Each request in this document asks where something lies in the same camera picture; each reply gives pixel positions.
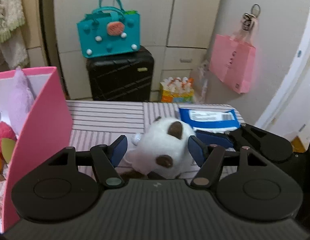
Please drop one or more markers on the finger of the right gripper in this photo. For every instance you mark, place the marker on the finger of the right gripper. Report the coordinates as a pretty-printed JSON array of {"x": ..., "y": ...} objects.
[{"x": 218, "y": 139}]

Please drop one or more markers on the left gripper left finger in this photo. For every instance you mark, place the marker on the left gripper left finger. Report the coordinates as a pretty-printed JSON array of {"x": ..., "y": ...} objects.
[{"x": 105, "y": 159}]

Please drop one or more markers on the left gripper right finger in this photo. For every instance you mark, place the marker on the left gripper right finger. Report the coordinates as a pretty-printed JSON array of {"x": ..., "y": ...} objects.
[{"x": 210, "y": 161}]

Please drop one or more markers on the blue wet wipes pack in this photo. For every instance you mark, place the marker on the blue wet wipes pack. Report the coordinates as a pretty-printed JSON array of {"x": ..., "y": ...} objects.
[{"x": 209, "y": 121}]

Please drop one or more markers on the white panda plush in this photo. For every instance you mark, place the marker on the white panda plush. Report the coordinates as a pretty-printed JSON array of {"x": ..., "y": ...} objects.
[{"x": 163, "y": 150}]

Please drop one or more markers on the striped table cloth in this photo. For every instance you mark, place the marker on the striped table cloth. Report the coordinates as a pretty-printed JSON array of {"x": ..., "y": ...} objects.
[{"x": 101, "y": 122}]

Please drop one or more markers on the colourful gift bag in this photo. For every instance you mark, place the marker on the colourful gift bag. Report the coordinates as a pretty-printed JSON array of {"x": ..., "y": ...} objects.
[{"x": 177, "y": 90}]

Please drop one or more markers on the pink storage box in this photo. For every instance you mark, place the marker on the pink storage box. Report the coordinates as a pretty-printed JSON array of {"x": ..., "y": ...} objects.
[{"x": 47, "y": 130}]

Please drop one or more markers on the pink paper bag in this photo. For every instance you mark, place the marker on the pink paper bag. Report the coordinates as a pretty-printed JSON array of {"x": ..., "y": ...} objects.
[{"x": 232, "y": 62}]

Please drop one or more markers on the black suitcase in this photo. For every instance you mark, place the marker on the black suitcase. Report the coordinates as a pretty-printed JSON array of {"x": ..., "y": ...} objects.
[{"x": 121, "y": 77}]

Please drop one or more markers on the purple plush toy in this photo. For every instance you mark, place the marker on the purple plush toy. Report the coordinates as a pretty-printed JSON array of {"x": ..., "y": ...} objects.
[{"x": 20, "y": 101}]

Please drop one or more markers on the teal felt handbag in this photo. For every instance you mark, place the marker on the teal felt handbag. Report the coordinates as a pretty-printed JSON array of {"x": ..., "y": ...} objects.
[{"x": 109, "y": 31}]

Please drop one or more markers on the wardrobe cabinet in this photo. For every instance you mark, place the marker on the wardrobe cabinet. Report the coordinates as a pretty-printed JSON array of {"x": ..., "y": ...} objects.
[{"x": 176, "y": 32}]

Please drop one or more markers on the cream knitted sweater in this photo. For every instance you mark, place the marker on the cream knitted sweater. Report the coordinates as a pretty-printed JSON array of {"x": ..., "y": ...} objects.
[{"x": 12, "y": 46}]

